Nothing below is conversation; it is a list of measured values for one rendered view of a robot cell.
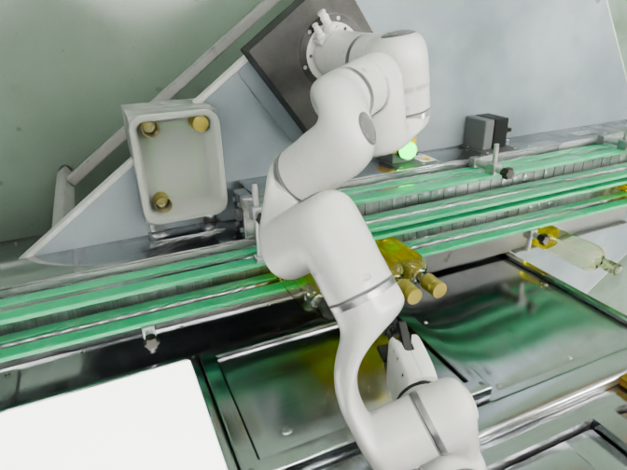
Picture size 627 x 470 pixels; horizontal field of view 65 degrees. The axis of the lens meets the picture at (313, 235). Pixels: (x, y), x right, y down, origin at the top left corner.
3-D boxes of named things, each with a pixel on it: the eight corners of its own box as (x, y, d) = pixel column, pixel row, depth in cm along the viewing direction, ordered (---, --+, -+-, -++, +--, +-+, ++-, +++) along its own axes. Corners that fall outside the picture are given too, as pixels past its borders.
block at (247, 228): (233, 228, 113) (242, 241, 107) (229, 189, 109) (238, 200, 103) (248, 226, 114) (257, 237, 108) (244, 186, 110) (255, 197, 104)
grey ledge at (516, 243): (353, 272, 136) (374, 292, 126) (353, 243, 132) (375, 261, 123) (597, 212, 170) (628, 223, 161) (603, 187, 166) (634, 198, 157)
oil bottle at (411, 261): (358, 250, 121) (408, 290, 103) (358, 228, 119) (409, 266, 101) (378, 245, 123) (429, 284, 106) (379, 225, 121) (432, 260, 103)
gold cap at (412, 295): (394, 296, 99) (407, 307, 96) (395, 281, 98) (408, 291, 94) (409, 292, 101) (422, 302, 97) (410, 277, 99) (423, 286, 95)
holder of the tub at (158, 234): (146, 234, 111) (150, 247, 105) (123, 110, 100) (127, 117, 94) (220, 220, 118) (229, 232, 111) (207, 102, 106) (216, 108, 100)
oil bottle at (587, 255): (528, 243, 147) (608, 283, 125) (529, 227, 144) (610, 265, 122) (542, 237, 148) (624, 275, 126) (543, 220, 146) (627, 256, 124)
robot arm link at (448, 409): (398, 441, 53) (479, 401, 53) (372, 376, 63) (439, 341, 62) (444, 517, 60) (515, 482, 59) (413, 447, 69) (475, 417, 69)
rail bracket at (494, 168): (465, 166, 126) (503, 181, 115) (467, 138, 123) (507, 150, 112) (477, 164, 127) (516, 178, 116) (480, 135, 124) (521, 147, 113)
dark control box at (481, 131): (461, 144, 139) (482, 151, 132) (464, 115, 136) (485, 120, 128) (484, 140, 142) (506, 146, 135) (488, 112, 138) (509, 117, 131)
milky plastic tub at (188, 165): (141, 213, 109) (146, 227, 102) (122, 110, 99) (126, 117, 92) (219, 200, 115) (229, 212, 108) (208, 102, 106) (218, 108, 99)
